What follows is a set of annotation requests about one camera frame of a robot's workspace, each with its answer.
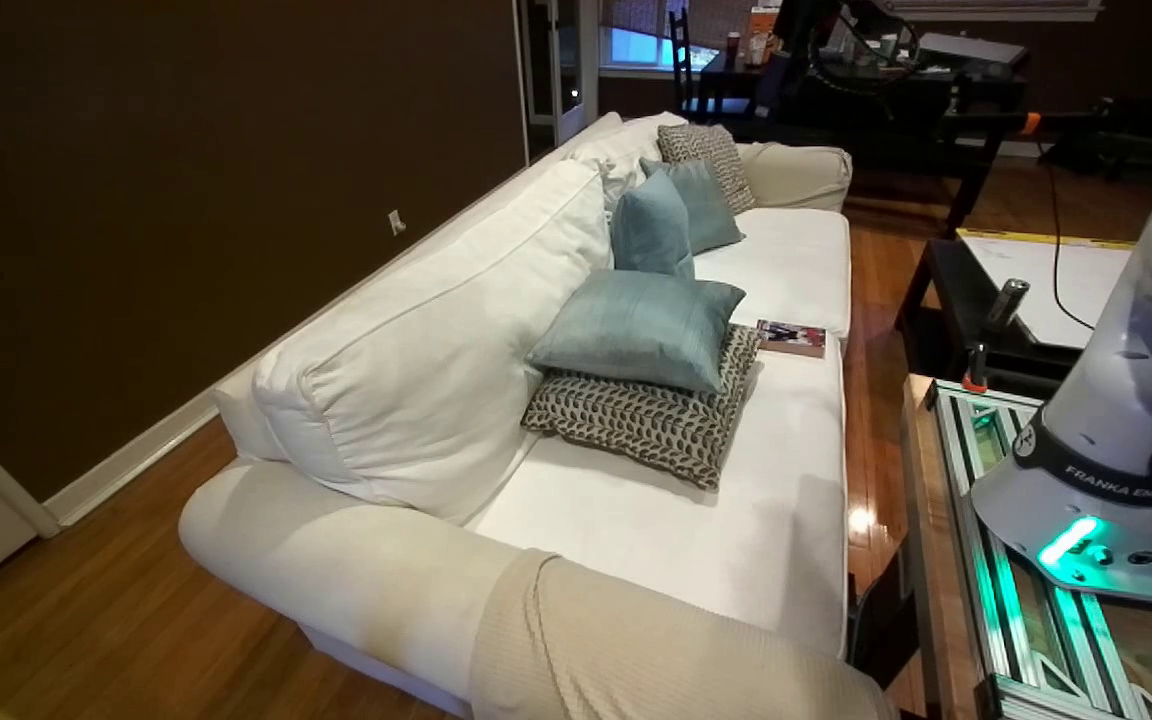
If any large flat teal pillow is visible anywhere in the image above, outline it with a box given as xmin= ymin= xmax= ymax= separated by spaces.
xmin=529 ymin=267 xmax=749 ymax=397

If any large black white patterned pillow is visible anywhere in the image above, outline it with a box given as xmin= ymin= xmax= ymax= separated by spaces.
xmin=516 ymin=324 xmax=763 ymax=491

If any large white back cushion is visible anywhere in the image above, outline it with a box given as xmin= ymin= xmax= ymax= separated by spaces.
xmin=247 ymin=155 xmax=620 ymax=527

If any small upright teal pillow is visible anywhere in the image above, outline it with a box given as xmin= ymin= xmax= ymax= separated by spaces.
xmin=607 ymin=170 xmax=700 ymax=285

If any white fabric sofa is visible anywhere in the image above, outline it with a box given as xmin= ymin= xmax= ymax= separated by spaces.
xmin=178 ymin=108 xmax=900 ymax=720

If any small white back cushion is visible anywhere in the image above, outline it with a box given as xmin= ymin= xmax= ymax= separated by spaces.
xmin=571 ymin=108 xmax=688 ymax=208

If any dark wooden chair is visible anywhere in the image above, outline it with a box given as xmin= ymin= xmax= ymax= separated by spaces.
xmin=664 ymin=9 xmax=741 ymax=118

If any bright window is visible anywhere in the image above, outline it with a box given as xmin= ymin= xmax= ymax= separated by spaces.
xmin=599 ymin=19 xmax=688 ymax=70

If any black metal floor stand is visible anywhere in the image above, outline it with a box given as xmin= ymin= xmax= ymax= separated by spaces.
xmin=893 ymin=230 xmax=1092 ymax=399

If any white floor mat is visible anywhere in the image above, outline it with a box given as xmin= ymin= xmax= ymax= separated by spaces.
xmin=955 ymin=229 xmax=1136 ymax=351

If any white baseboard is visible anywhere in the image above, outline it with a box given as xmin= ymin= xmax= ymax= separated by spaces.
xmin=42 ymin=390 xmax=235 ymax=533

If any grey flat device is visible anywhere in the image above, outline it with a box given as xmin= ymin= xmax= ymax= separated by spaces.
xmin=914 ymin=27 xmax=1031 ymax=70

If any white door frame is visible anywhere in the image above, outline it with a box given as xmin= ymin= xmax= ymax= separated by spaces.
xmin=508 ymin=0 xmax=607 ymax=159

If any thin black floor cable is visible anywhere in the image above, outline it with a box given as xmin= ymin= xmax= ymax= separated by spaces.
xmin=1043 ymin=155 xmax=1105 ymax=337

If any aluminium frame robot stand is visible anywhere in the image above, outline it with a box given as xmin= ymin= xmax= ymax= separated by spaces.
xmin=928 ymin=376 xmax=1152 ymax=720

